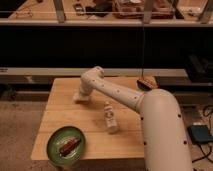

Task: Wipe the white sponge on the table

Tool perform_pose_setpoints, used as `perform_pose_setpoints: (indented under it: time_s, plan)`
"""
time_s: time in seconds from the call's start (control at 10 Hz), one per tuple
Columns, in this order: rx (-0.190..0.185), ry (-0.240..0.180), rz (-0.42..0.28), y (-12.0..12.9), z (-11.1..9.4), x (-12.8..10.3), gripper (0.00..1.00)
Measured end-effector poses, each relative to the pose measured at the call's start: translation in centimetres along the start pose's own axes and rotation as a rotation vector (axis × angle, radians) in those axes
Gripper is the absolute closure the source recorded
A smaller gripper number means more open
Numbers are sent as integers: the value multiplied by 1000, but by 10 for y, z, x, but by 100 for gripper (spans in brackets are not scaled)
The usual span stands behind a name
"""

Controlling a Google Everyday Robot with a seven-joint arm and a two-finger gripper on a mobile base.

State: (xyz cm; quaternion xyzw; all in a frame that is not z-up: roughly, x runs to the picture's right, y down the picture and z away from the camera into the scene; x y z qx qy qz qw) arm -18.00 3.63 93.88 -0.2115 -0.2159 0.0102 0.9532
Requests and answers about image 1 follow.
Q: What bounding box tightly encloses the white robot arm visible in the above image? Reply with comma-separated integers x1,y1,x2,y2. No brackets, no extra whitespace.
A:
79,66,193,171

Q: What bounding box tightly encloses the wooden table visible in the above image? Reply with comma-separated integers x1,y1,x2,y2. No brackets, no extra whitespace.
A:
31,78,144,160

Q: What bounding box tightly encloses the green plate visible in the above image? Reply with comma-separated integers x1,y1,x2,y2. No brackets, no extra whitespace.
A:
46,126,86,167

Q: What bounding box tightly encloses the brown sausage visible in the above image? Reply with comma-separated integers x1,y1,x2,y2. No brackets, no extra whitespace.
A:
59,138,80,157

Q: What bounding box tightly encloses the blue foot pedal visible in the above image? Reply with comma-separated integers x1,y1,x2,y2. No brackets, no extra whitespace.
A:
187,125,213,144

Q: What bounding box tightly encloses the metal shelf rail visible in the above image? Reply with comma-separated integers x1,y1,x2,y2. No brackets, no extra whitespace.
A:
0,19,213,28

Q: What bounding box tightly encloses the black cable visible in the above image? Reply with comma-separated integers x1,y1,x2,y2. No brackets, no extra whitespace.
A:
191,105,213,165

